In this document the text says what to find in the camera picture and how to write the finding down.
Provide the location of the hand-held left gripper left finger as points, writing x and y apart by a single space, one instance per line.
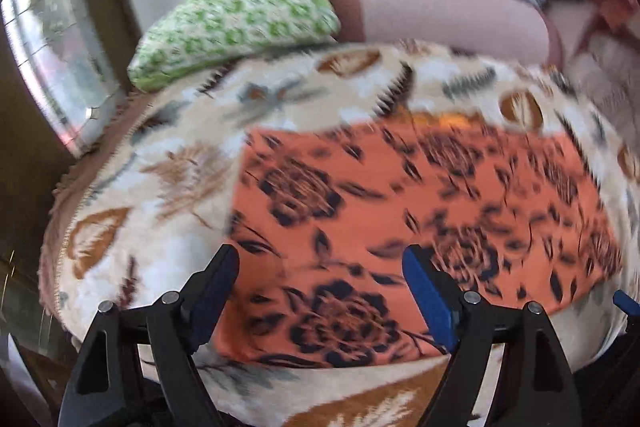
212 292

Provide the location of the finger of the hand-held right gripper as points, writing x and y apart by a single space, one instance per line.
627 300

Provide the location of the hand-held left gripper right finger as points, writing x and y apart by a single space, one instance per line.
430 294

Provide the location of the orange black floral shirt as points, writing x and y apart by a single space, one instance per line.
400 202

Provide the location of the leaf print blanket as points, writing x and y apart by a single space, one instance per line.
165 157

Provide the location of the striped patterned cushion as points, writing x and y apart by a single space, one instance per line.
607 67

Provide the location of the green checked pillow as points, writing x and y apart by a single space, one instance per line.
240 22

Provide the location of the pink rolled quilt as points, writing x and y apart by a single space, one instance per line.
440 14

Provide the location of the pink sheet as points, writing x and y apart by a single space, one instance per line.
570 22

